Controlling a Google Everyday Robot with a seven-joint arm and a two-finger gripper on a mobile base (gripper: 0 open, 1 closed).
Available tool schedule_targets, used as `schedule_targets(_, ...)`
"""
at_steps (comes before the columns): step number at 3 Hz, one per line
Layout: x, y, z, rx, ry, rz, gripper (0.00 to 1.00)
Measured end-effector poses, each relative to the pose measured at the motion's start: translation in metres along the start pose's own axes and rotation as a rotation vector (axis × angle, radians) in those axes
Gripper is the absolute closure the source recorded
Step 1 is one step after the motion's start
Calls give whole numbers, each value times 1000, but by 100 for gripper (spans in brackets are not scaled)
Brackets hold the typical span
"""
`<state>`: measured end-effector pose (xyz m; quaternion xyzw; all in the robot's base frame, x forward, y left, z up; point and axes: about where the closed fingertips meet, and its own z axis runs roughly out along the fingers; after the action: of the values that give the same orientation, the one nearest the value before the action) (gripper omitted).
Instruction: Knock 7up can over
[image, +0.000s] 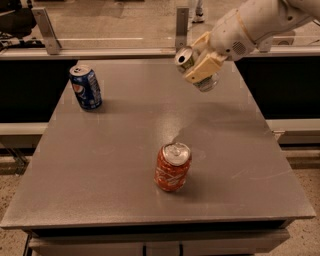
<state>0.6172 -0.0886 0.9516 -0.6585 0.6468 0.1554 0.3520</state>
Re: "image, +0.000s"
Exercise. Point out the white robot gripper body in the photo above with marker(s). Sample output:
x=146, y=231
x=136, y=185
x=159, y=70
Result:
x=229, y=37

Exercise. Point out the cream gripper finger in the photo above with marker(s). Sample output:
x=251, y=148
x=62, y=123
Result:
x=202, y=44
x=208, y=65

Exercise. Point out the white green 7up can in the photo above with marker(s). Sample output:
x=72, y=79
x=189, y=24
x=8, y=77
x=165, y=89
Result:
x=185, y=59

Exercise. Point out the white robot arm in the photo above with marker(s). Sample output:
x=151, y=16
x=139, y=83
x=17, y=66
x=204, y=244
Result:
x=266, y=18

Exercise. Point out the orange soda can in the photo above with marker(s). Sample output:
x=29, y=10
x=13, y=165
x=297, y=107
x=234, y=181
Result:
x=173, y=163

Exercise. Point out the blue pepsi can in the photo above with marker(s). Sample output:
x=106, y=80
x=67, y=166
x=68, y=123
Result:
x=85, y=86

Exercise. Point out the white device on floor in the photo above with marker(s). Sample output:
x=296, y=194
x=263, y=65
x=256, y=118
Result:
x=286, y=38

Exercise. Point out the dark equipment top left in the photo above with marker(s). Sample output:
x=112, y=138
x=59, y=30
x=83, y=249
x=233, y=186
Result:
x=16, y=23

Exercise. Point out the middle metal bracket post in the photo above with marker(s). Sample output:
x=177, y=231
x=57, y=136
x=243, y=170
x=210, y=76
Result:
x=182, y=15

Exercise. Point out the metal bracket post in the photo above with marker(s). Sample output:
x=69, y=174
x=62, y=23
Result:
x=182, y=15
x=50, y=40
x=265, y=45

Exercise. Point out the right metal bracket post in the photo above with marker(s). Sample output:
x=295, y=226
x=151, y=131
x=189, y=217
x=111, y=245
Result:
x=265, y=45

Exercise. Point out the metal rail behind table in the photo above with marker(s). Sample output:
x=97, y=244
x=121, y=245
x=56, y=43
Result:
x=139, y=53

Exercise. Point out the left metal bracket post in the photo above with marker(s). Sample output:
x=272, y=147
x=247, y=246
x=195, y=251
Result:
x=50, y=40

